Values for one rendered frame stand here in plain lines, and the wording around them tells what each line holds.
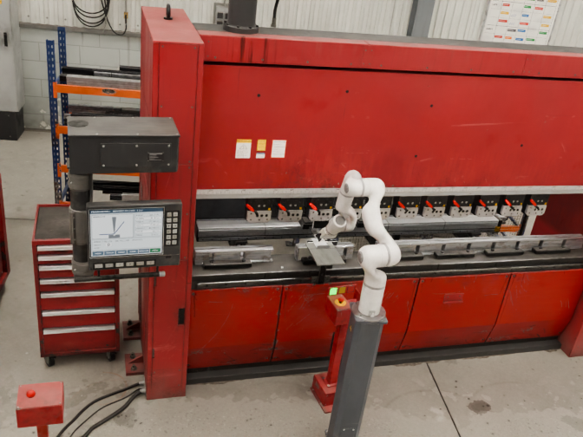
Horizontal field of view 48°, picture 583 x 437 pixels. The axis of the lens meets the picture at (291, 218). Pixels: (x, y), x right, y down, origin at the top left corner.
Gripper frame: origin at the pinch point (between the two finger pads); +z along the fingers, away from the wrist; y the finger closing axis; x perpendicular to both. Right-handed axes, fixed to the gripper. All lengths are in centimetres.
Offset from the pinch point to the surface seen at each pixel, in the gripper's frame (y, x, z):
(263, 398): 35, 88, 65
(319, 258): 6.2, 14.4, -3.5
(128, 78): 111, -185, 107
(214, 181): 72, -28, -27
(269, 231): 27.1, -16.5, 29.8
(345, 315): -7, 50, 2
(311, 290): 6.0, 27.3, 22.2
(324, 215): 0.5, -12.4, -8.9
